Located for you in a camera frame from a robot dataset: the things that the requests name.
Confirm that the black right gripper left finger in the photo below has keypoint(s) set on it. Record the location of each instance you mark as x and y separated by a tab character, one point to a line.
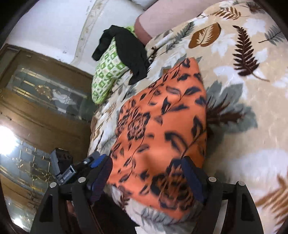
53	216

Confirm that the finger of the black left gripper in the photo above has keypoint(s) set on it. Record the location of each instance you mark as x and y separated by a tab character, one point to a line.
94	160

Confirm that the orange black floral shirt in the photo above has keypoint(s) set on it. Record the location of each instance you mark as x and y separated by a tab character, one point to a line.
157	128

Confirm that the wooden glass-panel wardrobe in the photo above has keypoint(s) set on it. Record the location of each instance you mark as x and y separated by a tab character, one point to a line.
45	105

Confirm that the green white patterned pillow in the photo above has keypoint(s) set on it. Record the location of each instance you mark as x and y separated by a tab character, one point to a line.
108	70

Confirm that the black garment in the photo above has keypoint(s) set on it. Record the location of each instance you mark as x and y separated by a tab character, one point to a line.
130	50

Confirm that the pink bolster cushion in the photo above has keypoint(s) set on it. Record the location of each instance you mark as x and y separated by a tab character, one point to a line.
165	15

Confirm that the grey pillow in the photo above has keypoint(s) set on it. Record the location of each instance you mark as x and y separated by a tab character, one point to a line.
145	4

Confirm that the cream leaf-print fleece blanket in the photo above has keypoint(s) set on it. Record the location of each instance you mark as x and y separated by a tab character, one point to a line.
242	58

